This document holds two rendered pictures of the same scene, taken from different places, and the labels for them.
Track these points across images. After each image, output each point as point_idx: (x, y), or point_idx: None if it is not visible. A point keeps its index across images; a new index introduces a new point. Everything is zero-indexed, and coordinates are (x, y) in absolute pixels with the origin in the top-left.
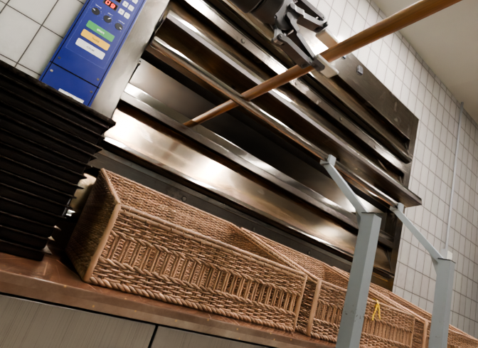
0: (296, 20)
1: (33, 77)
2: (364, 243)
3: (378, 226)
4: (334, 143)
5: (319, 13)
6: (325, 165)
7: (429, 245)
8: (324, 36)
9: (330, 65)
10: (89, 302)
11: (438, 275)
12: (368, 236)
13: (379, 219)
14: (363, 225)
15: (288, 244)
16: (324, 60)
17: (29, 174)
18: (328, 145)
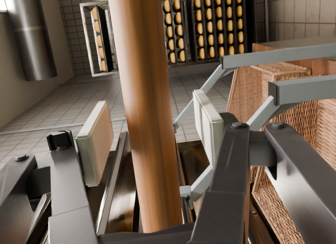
0: (151, 235)
1: None
2: (321, 86)
3: (284, 81)
4: (108, 224)
5: (9, 173)
6: (194, 197)
7: (210, 80)
8: (97, 146)
9: (203, 99)
10: None
11: (240, 64)
12: (311, 83)
13: (275, 82)
14: (296, 96)
15: (268, 237)
16: (214, 108)
17: None
18: (112, 232)
